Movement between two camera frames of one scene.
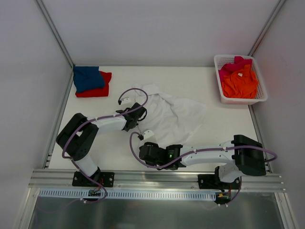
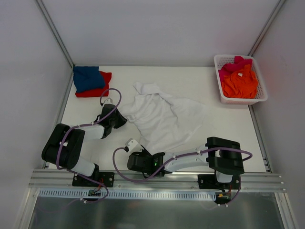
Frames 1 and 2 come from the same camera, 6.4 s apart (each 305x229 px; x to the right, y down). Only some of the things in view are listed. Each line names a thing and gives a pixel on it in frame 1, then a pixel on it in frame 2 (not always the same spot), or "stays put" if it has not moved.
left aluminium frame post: x=55 y=32 stays put
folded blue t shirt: x=87 y=78 stays put
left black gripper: x=138 y=112 to x=118 y=119
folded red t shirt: x=97 y=92 stays put
